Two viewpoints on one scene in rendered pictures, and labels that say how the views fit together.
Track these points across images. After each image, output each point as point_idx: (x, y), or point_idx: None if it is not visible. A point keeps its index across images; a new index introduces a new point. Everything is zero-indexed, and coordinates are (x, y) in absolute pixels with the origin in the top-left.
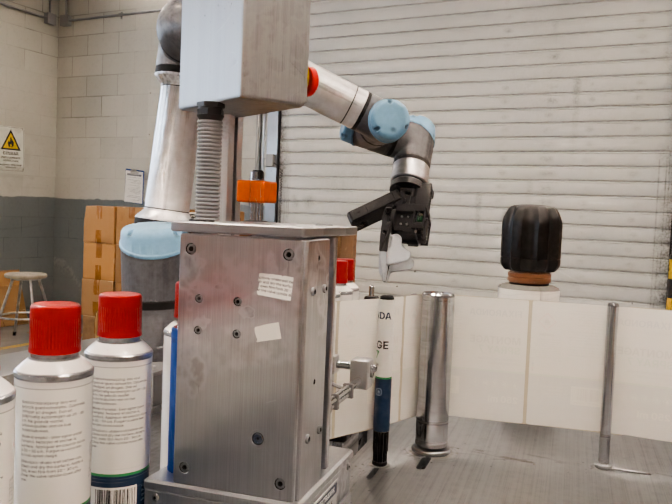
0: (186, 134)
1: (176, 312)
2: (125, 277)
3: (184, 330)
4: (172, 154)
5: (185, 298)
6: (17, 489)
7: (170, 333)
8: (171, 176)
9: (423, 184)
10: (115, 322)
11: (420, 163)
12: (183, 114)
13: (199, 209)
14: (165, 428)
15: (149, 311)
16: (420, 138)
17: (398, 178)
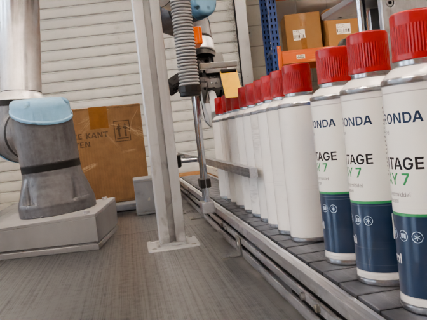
0: (33, 23)
1: (294, 87)
2: (28, 145)
3: (393, 67)
4: (25, 41)
5: (390, 42)
6: (384, 184)
7: (298, 103)
8: (28, 60)
9: (216, 53)
10: (346, 66)
11: (210, 39)
12: (29, 6)
13: (183, 43)
14: (304, 181)
15: (58, 170)
16: (203, 21)
17: (198, 51)
